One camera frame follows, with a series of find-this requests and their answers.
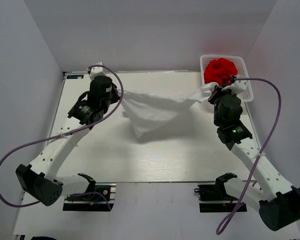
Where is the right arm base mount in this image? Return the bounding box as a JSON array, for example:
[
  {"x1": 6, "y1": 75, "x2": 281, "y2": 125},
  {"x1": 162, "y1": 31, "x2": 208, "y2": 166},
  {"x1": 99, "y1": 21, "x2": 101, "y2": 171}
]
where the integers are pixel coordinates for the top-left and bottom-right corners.
[{"x1": 193, "y1": 183, "x2": 238, "y2": 213}]

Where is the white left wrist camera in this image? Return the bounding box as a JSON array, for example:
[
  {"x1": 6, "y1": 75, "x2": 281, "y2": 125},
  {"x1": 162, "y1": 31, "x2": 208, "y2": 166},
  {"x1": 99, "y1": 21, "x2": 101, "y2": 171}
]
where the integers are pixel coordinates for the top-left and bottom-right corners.
[{"x1": 86, "y1": 66, "x2": 107, "y2": 81}]

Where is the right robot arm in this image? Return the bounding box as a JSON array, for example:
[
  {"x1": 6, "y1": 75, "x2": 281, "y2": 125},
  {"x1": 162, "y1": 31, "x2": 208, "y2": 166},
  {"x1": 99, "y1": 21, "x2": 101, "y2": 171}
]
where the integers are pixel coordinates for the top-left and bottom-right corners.
[{"x1": 208, "y1": 86, "x2": 300, "y2": 231}]

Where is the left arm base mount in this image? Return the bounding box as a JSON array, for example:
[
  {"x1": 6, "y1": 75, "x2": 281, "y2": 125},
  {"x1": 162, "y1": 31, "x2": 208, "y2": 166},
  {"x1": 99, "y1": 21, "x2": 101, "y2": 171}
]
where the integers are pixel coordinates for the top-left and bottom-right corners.
[{"x1": 62, "y1": 183, "x2": 117, "y2": 212}]

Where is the white plastic basket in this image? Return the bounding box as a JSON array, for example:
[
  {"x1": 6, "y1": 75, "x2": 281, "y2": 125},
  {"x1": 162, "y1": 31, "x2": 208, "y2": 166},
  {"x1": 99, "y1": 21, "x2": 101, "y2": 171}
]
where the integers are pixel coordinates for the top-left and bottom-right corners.
[{"x1": 199, "y1": 54, "x2": 254, "y2": 103}]

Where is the dark blue object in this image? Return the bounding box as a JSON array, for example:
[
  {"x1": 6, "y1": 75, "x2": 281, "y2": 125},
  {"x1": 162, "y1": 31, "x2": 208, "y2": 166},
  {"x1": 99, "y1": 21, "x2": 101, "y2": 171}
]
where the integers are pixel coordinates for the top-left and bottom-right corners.
[{"x1": 31, "y1": 236, "x2": 56, "y2": 240}]

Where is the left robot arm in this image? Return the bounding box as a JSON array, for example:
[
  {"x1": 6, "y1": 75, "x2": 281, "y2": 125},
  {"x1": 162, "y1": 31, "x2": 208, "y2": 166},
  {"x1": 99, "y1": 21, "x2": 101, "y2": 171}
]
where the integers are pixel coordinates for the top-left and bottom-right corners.
[{"x1": 16, "y1": 75, "x2": 120, "y2": 206}]

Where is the white t shirt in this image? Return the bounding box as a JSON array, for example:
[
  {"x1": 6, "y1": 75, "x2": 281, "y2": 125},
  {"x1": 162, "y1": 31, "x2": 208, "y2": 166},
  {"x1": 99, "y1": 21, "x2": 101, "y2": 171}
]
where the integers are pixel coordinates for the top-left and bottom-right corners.
[{"x1": 120, "y1": 82, "x2": 217, "y2": 138}]

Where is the blue label sticker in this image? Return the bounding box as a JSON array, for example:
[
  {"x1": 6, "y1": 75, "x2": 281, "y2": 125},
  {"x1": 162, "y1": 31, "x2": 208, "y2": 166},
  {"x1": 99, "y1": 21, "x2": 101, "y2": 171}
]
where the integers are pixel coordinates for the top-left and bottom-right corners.
[{"x1": 66, "y1": 74, "x2": 84, "y2": 80}]

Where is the red t shirt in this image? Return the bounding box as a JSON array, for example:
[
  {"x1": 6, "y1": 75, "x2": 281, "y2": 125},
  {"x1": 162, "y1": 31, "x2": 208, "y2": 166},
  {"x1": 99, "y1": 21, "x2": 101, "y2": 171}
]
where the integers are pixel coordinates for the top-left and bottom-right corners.
[{"x1": 203, "y1": 58, "x2": 238, "y2": 86}]

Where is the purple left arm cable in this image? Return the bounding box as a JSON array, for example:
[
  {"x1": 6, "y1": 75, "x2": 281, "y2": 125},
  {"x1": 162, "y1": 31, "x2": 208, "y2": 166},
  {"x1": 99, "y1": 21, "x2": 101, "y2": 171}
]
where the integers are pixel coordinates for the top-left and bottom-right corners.
[{"x1": 0, "y1": 64, "x2": 123, "y2": 210}]

